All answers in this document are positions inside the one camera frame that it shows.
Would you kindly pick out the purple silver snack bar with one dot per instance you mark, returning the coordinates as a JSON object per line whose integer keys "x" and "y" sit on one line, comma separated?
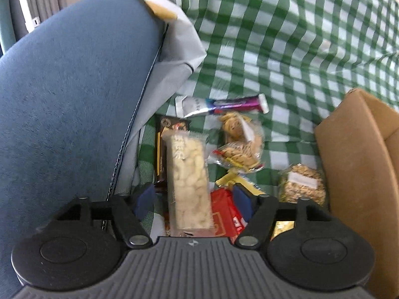
{"x": 189, "y": 106}

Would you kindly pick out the clear pale rice cracker bar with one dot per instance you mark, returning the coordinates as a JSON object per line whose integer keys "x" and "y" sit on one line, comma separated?
{"x": 189, "y": 202}

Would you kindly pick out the yellow snack packet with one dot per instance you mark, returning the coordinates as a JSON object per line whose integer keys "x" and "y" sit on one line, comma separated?
{"x": 231, "y": 179}

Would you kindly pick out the dark brown biscuit packet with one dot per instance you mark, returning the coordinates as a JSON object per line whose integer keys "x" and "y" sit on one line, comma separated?
{"x": 164, "y": 123}

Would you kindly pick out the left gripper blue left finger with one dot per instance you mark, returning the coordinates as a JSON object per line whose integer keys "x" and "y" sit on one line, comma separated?
{"x": 143, "y": 200}

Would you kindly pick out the brown cardboard box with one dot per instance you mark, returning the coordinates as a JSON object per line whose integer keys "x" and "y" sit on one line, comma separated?
{"x": 358, "y": 147}

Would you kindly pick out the grey curtain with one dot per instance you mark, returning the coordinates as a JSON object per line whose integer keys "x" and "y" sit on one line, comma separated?
{"x": 26, "y": 13}

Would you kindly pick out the clear bag of oat crisps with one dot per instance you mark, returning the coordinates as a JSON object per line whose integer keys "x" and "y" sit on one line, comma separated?
{"x": 300, "y": 181}

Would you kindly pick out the red flat snack packet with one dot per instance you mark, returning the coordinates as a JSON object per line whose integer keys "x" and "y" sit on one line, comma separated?
{"x": 228, "y": 221}

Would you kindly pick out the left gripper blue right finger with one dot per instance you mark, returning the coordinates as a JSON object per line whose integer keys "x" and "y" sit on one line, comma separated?
{"x": 245, "y": 201}

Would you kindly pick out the green white checkered cloth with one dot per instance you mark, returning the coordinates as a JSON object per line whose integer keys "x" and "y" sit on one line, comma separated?
{"x": 303, "y": 55}

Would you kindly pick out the clear bag of cookies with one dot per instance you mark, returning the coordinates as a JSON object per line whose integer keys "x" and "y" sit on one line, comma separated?
{"x": 243, "y": 144}

